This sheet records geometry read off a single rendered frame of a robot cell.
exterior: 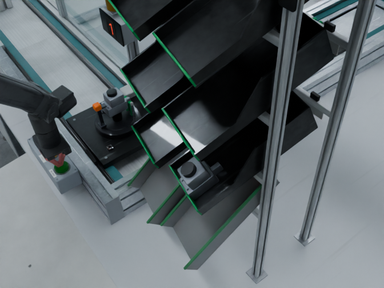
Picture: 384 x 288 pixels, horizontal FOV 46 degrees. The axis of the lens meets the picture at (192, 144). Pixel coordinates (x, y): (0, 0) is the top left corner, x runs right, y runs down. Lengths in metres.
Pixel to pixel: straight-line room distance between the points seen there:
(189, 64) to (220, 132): 0.15
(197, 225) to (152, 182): 0.18
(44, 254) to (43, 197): 0.19
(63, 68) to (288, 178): 0.91
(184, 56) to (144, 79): 0.23
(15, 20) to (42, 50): 0.28
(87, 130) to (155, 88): 0.55
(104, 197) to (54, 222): 0.19
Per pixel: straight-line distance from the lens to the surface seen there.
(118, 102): 1.31
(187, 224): 1.07
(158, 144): 0.99
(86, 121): 1.42
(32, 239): 1.33
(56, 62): 1.79
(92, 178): 1.27
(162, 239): 1.24
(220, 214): 1.01
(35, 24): 2.04
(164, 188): 1.12
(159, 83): 0.87
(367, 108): 1.64
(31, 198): 1.42
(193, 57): 0.68
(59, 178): 1.30
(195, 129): 0.79
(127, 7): 0.82
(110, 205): 1.23
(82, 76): 1.69
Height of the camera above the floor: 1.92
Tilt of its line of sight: 47 degrees down
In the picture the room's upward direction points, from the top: 3 degrees counter-clockwise
